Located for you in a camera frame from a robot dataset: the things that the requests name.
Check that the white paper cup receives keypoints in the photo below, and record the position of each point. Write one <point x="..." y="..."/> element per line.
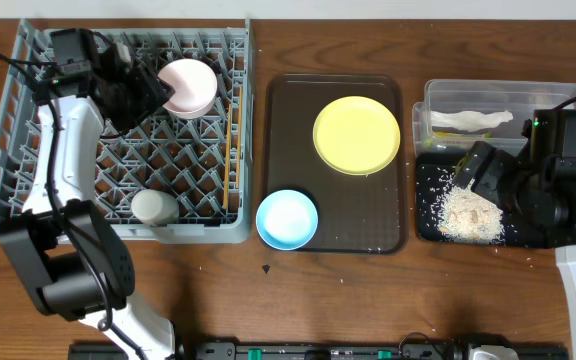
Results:
<point x="155" y="208"/>

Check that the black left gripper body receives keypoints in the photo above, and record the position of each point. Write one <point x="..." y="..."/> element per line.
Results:
<point x="138" y="89"/>

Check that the clear plastic bin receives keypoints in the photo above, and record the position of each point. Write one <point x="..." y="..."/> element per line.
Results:
<point x="521" y="98"/>

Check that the yellow round plate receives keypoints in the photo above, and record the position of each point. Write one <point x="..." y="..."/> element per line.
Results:
<point x="356" y="135"/>

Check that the black waste tray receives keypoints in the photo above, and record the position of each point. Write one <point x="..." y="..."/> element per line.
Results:
<point x="433" y="175"/>

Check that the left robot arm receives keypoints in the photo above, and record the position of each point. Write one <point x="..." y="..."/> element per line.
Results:
<point x="68" y="257"/>

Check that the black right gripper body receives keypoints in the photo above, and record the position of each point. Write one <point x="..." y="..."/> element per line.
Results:
<point x="501" y="181"/>

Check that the light blue bowl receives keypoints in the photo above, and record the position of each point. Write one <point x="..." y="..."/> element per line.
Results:
<point x="287" y="220"/>

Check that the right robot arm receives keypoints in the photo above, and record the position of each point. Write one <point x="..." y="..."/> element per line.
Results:
<point x="538" y="185"/>

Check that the pink bowl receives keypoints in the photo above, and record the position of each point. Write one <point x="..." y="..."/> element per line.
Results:
<point x="195" y="87"/>

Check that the grey plastic dish rack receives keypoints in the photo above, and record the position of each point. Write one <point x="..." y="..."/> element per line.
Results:
<point x="180" y="157"/>

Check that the pile of rice waste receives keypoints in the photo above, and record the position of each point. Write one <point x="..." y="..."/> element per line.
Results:
<point x="463" y="216"/>

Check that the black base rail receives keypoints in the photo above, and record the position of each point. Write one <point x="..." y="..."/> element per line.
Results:
<point x="413" y="346"/>

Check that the dark brown serving tray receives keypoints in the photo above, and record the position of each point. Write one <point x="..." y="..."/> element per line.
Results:
<point x="357" y="214"/>

